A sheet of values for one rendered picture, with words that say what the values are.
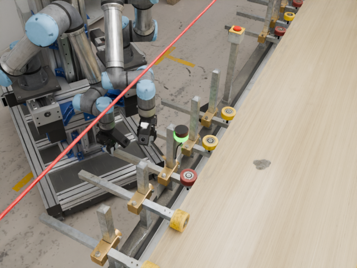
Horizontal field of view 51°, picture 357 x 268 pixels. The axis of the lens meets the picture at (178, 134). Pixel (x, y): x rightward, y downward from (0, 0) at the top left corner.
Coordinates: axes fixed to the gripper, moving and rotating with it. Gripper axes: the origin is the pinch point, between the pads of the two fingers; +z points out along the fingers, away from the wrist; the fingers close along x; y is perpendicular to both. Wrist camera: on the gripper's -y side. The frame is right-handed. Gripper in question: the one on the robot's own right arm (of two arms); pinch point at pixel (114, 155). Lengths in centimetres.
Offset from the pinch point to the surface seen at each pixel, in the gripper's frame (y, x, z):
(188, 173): -41.4, -0.6, -9.8
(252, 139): -60, -36, -9
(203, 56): 41, -219, 83
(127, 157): -8.7, 1.2, -4.0
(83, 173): -1.9, 25.1, -13.9
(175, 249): -53, 35, -9
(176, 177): -35.9, 0.7, -4.6
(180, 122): 17, -116, 83
